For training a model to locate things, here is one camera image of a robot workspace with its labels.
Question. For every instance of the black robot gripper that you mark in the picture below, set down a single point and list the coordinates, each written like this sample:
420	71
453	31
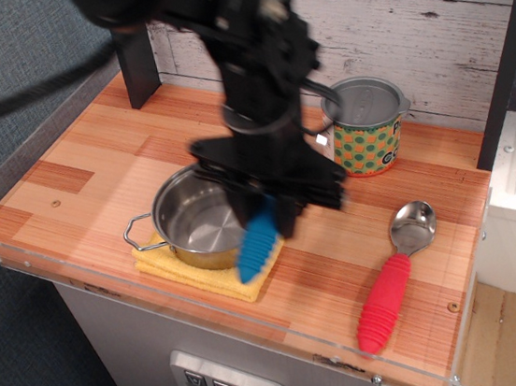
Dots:
266	152

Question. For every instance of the blue handled fork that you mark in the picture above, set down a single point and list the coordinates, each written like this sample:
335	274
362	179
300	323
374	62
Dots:
259	239

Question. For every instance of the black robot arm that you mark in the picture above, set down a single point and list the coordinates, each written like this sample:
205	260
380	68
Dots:
265	55

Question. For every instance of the silver steel pan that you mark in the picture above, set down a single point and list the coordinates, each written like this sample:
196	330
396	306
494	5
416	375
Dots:
193	218

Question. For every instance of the green patterned toy can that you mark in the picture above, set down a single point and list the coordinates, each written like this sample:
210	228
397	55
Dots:
362	125

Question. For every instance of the yellow folded cloth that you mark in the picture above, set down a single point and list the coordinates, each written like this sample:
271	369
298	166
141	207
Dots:
164	263

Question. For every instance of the grey toy kitchen cabinet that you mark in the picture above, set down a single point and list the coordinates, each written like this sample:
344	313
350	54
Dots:
135	343

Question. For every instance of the red handled spoon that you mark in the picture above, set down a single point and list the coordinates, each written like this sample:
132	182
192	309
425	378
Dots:
413	229

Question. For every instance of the dark post on left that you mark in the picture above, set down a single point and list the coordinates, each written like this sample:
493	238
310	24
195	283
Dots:
137	63

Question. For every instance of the dark post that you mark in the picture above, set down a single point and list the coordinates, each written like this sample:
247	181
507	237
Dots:
137	63
500	98

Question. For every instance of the clear acrylic guard rail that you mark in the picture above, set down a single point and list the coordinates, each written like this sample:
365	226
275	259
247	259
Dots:
64	218

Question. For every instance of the dark post on right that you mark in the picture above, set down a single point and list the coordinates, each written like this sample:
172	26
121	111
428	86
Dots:
500	98

